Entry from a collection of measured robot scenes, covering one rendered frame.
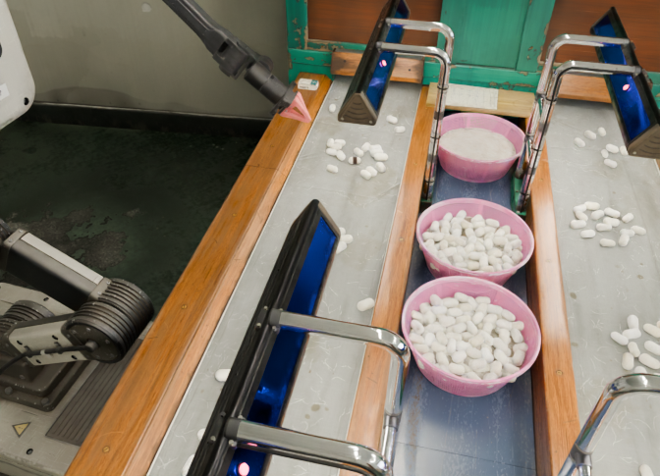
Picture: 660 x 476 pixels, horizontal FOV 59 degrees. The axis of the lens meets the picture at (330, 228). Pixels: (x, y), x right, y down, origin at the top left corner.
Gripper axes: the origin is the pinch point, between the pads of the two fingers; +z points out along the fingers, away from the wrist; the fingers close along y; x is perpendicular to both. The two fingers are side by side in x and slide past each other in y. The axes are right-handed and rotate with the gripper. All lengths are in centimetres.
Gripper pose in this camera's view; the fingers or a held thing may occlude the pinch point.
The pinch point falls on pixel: (307, 119)
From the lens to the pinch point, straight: 159.3
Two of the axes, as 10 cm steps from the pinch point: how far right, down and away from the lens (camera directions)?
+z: 7.4, 6.0, 3.0
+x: -6.4, 4.9, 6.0
